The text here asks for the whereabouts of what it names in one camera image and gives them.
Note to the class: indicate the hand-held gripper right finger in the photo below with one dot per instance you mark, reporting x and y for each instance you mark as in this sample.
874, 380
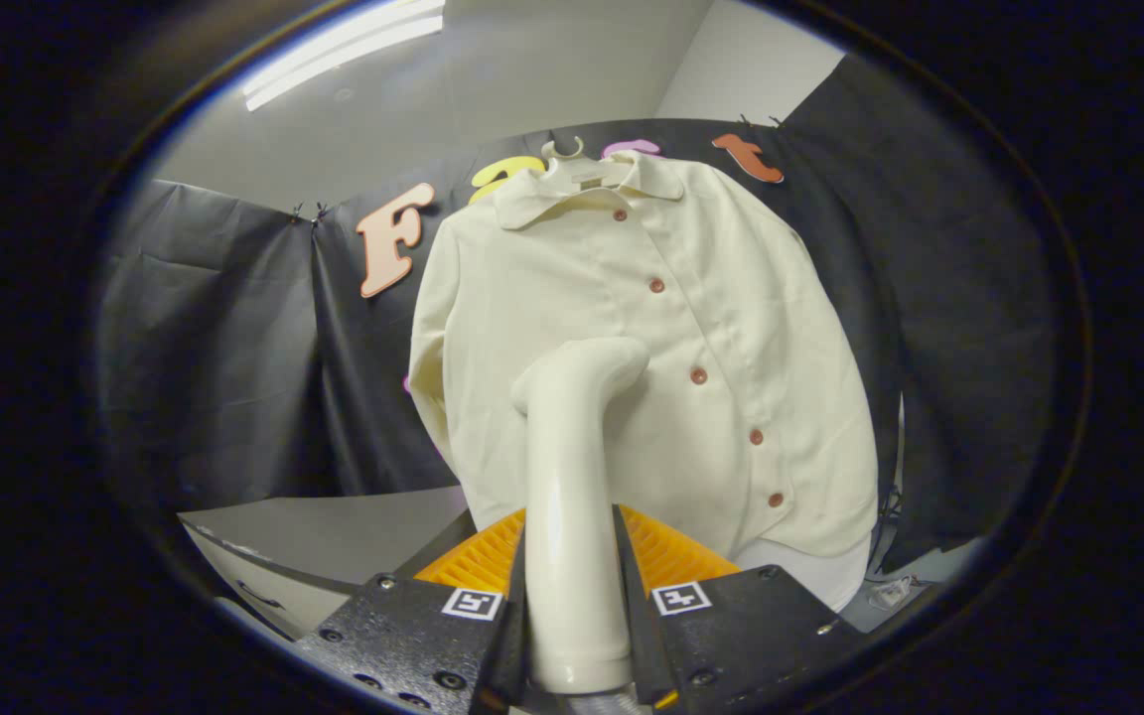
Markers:
637, 645

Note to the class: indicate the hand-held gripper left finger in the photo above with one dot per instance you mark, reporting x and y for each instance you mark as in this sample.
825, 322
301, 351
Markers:
514, 655

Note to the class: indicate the white garment steamer head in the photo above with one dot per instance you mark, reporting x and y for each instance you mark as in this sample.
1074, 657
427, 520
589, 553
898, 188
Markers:
572, 546

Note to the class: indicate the cream button shirt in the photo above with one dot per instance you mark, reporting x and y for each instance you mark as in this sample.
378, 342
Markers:
552, 288

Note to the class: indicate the white clothes hanger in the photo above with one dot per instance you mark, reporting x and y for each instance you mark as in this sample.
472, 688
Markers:
582, 177

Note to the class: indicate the grey top cabinet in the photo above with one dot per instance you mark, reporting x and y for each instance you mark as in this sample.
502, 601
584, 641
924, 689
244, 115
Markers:
334, 536

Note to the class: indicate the small white electronic device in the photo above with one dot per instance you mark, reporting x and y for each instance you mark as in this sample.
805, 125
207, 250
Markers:
892, 593

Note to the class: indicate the black backdrop cloth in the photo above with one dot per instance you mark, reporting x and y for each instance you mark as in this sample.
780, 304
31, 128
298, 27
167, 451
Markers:
214, 377

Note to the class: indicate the black binder clips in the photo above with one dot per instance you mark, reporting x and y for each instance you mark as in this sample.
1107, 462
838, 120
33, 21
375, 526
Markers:
759, 121
309, 214

